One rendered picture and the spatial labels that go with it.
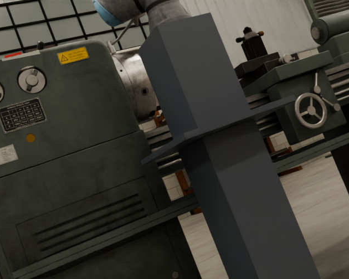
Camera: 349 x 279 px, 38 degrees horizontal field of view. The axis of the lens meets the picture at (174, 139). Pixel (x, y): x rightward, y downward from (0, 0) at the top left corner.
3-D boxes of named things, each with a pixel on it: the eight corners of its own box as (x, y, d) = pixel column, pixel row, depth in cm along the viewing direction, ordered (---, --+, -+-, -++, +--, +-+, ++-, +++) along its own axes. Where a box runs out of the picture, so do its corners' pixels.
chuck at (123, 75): (135, 112, 197) (104, 44, 204) (121, 139, 226) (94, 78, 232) (143, 109, 199) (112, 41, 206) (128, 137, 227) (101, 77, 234)
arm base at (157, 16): (201, 16, 164) (189, -11, 165) (160, 26, 158) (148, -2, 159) (183, 35, 178) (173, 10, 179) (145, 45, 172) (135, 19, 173)
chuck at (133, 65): (143, 109, 199) (112, 41, 206) (128, 137, 227) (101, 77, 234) (163, 103, 202) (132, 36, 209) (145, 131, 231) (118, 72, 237)
